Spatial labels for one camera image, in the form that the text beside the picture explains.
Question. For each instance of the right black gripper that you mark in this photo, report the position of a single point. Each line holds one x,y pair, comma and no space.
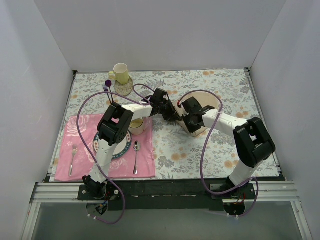
188,120

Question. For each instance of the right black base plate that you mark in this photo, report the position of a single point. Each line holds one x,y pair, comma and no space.
245,191

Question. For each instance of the pink floral placemat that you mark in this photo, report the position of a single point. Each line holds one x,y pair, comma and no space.
120,168

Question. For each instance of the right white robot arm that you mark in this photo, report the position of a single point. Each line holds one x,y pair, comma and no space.
252,139

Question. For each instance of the beige cloth napkin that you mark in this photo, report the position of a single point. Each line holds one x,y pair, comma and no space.
204,99

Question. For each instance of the silver metal fork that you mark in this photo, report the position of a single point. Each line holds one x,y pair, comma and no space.
74,152

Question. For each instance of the white plate teal rim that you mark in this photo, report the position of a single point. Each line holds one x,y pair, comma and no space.
120,150

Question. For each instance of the aluminium frame rail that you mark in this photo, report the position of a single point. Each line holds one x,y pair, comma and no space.
268,191

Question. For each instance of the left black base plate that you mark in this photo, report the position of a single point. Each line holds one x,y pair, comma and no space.
106,192

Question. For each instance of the silver metal spoon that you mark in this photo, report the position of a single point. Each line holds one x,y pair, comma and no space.
136,147

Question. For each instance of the purple plastic spoon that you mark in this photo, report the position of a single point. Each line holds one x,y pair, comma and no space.
108,82

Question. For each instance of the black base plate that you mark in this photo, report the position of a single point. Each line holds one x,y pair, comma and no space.
106,192
245,191

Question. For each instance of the round woven coaster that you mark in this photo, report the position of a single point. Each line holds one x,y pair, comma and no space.
124,89

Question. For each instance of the purple plastic fork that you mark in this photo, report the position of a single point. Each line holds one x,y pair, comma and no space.
108,95

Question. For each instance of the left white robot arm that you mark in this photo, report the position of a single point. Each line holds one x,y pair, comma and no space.
112,130

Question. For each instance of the cream mug dark rim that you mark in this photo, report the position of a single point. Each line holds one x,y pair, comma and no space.
137,126

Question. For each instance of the yellow mug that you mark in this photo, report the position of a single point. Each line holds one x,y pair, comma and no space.
120,73

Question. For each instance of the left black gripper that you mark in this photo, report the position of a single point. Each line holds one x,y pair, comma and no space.
171,113

